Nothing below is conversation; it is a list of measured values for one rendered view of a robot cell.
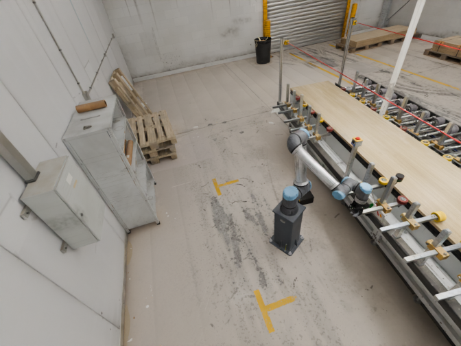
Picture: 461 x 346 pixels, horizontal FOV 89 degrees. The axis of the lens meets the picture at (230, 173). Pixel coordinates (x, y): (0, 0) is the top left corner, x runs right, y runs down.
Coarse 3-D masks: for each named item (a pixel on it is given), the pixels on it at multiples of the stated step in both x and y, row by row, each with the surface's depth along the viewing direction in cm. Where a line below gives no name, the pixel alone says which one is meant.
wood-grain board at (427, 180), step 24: (312, 96) 368; (336, 96) 359; (336, 120) 309; (360, 120) 303; (384, 120) 297; (384, 144) 261; (408, 144) 257; (384, 168) 234; (408, 168) 230; (432, 168) 227; (456, 168) 223; (408, 192) 208; (432, 192) 205; (456, 192) 203; (456, 216) 186; (456, 240) 171
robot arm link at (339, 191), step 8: (296, 136) 198; (288, 144) 198; (296, 144) 194; (296, 152) 195; (304, 152) 193; (304, 160) 193; (312, 160) 191; (312, 168) 190; (320, 168) 188; (320, 176) 188; (328, 176) 186; (328, 184) 186; (336, 184) 184; (344, 184) 186; (336, 192) 182; (344, 192) 181
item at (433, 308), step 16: (304, 112) 369; (320, 128) 329; (336, 144) 298; (400, 208) 215; (368, 224) 271; (384, 240) 251; (448, 240) 175; (384, 256) 256; (400, 272) 233; (448, 272) 181; (416, 288) 216; (432, 304) 206; (432, 320) 209; (448, 320) 194; (448, 336) 196
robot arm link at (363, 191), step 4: (360, 184) 183; (364, 184) 183; (368, 184) 182; (356, 188) 184; (360, 188) 181; (364, 188) 180; (368, 188) 180; (372, 188) 180; (356, 192) 186; (360, 192) 183; (364, 192) 180; (368, 192) 179; (356, 196) 189; (360, 196) 184; (364, 196) 182; (368, 196) 183; (364, 200) 185
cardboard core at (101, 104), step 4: (100, 100) 258; (104, 100) 261; (84, 104) 255; (88, 104) 255; (92, 104) 255; (96, 104) 256; (100, 104) 257; (104, 104) 258; (76, 108) 253; (80, 108) 254; (84, 108) 255; (88, 108) 256; (92, 108) 257; (96, 108) 259; (80, 112) 257
